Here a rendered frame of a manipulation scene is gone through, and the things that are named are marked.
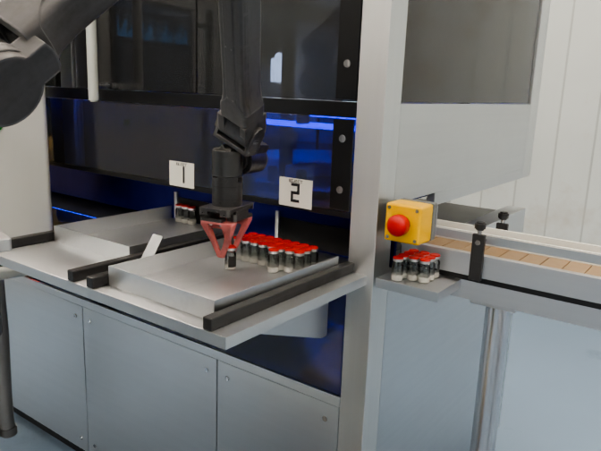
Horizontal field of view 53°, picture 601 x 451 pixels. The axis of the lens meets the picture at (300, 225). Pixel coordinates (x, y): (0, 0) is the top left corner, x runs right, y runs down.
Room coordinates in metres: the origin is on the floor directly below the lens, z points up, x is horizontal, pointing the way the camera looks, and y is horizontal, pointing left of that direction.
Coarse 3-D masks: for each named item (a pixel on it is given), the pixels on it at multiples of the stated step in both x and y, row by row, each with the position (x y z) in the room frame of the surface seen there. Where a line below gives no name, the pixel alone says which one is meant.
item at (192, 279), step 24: (120, 264) 1.03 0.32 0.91; (144, 264) 1.07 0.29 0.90; (168, 264) 1.12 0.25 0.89; (192, 264) 1.15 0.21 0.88; (216, 264) 1.16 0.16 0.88; (240, 264) 1.17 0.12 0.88; (336, 264) 1.13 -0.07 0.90; (120, 288) 1.00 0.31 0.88; (144, 288) 0.96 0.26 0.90; (168, 288) 0.92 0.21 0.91; (192, 288) 1.01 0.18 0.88; (216, 288) 1.01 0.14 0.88; (240, 288) 1.02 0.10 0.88; (264, 288) 0.96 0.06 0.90; (192, 312) 0.89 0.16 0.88
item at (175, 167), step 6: (174, 162) 1.45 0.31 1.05; (180, 162) 1.44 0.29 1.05; (174, 168) 1.45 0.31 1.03; (180, 168) 1.44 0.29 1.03; (186, 168) 1.42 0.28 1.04; (192, 168) 1.41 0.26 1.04; (174, 174) 1.45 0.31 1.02; (180, 174) 1.44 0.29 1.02; (186, 174) 1.42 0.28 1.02; (192, 174) 1.41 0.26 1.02; (174, 180) 1.45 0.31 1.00; (180, 180) 1.44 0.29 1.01; (186, 180) 1.42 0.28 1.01; (192, 180) 1.41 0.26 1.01; (180, 186) 1.44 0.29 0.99; (186, 186) 1.42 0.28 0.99; (192, 186) 1.41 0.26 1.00
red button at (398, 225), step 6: (396, 216) 1.07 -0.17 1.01; (402, 216) 1.07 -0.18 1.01; (390, 222) 1.07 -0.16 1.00; (396, 222) 1.06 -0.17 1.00; (402, 222) 1.06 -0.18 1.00; (408, 222) 1.06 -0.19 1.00; (390, 228) 1.07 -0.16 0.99; (396, 228) 1.06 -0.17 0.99; (402, 228) 1.05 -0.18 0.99; (408, 228) 1.06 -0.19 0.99; (396, 234) 1.06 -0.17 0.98; (402, 234) 1.06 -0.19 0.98
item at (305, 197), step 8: (280, 176) 1.26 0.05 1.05; (280, 184) 1.26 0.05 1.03; (288, 184) 1.25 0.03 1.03; (304, 184) 1.22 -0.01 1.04; (312, 184) 1.21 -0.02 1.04; (280, 192) 1.26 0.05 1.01; (288, 192) 1.25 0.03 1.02; (304, 192) 1.22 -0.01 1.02; (280, 200) 1.26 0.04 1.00; (288, 200) 1.25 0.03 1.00; (304, 200) 1.22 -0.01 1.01
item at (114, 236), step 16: (160, 208) 1.54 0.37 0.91; (64, 224) 1.32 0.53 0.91; (80, 224) 1.35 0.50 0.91; (96, 224) 1.38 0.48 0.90; (112, 224) 1.42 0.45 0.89; (128, 224) 1.46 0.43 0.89; (144, 224) 1.49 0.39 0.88; (160, 224) 1.49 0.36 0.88; (176, 224) 1.50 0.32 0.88; (240, 224) 1.41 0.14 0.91; (64, 240) 1.28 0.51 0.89; (80, 240) 1.24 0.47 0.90; (96, 240) 1.21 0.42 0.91; (112, 240) 1.32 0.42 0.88; (128, 240) 1.32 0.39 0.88; (144, 240) 1.33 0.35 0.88; (176, 240) 1.25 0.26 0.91; (112, 256) 1.18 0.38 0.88
